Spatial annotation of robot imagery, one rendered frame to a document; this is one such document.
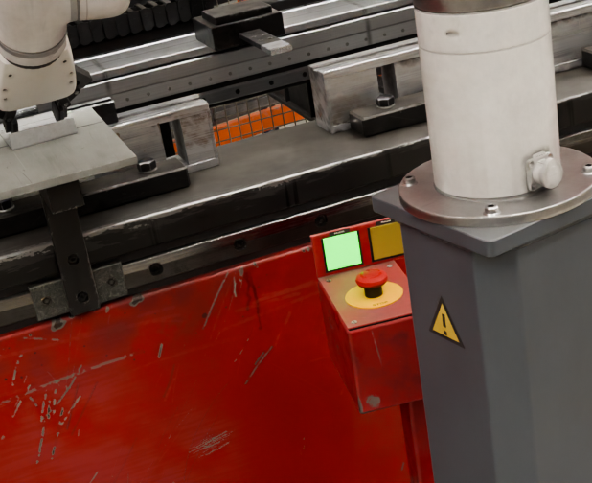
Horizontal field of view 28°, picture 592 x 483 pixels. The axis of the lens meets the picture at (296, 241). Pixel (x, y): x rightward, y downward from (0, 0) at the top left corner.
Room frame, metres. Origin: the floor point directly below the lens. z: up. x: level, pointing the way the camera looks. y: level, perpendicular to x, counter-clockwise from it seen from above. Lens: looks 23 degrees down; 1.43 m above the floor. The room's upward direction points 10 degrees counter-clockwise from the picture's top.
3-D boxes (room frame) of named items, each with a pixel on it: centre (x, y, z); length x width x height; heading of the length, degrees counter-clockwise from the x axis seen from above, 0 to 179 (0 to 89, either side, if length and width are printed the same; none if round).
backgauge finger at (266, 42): (1.86, 0.01, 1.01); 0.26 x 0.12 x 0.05; 17
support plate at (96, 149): (1.45, 0.29, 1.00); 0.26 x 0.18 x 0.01; 17
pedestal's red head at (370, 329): (1.35, -0.13, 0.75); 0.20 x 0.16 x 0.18; 98
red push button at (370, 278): (1.33, -0.08, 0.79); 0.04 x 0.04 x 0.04
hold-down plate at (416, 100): (1.72, -0.26, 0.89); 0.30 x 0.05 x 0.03; 107
